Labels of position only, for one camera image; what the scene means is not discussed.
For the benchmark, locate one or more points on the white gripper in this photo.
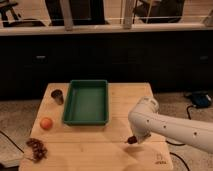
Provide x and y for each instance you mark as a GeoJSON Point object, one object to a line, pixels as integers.
{"type": "Point", "coordinates": [141, 139]}

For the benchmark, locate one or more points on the blue power adapter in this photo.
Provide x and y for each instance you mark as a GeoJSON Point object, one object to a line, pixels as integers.
{"type": "Point", "coordinates": [201, 100]}

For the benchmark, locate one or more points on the small metal cup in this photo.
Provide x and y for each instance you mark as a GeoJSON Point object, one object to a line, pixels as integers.
{"type": "Point", "coordinates": [57, 95]}

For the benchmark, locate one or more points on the dark grape bunch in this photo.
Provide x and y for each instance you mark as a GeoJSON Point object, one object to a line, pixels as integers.
{"type": "Point", "coordinates": [38, 149]}

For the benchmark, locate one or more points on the orange fruit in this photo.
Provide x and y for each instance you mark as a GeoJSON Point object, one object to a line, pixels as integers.
{"type": "Point", "coordinates": [46, 123]}

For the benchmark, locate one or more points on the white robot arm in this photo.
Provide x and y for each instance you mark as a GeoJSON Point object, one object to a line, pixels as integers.
{"type": "Point", "coordinates": [144, 119]}

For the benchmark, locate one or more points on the green plastic tray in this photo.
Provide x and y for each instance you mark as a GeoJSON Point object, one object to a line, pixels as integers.
{"type": "Point", "coordinates": [86, 103]}

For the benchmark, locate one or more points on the dark red pepper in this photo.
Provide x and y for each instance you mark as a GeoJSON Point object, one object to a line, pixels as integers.
{"type": "Point", "coordinates": [131, 140]}

